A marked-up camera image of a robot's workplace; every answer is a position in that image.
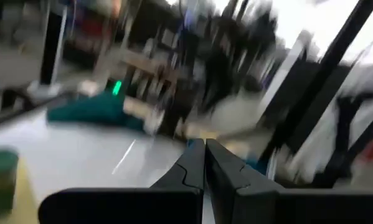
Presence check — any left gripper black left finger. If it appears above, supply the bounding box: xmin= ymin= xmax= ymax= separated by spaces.
xmin=38 ymin=138 xmax=206 ymax=224

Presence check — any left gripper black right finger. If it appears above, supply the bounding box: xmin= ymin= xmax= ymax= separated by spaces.
xmin=205 ymin=139 xmax=373 ymax=224

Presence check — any teal cloth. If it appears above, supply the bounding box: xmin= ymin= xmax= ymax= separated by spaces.
xmin=45 ymin=92 xmax=147 ymax=133

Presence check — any green indicator light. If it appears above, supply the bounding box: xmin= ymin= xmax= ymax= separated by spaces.
xmin=111 ymin=80 xmax=123 ymax=96

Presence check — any yellow-green mat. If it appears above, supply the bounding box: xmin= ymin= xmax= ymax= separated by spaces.
xmin=0 ymin=157 xmax=40 ymax=224

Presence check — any green-lidded spice jar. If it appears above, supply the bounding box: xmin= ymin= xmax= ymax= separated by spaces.
xmin=0 ymin=148 xmax=19 ymax=218

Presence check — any black frame post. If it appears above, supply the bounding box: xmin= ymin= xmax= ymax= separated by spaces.
xmin=260 ymin=0 xmax=373 ymax=162

